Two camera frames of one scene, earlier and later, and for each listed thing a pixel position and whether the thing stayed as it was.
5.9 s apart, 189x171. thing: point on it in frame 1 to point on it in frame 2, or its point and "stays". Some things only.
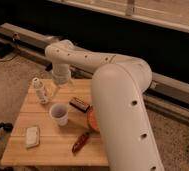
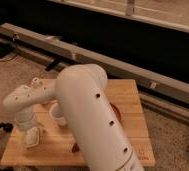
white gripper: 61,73 to 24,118
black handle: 7,127 stays
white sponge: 32,136 stays
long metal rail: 167,95 stays
